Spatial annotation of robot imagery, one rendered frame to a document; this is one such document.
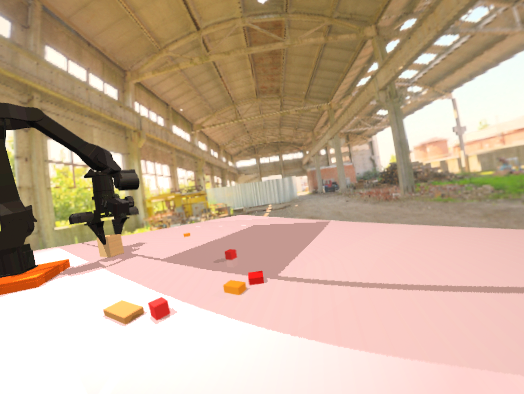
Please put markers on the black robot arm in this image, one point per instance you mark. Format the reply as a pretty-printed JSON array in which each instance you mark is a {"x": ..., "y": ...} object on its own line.
[{"x": 17, "y": 220}]

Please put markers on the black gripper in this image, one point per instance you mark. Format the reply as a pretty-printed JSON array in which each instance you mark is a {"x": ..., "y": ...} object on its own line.
[{"x": 94, "y": 220}]

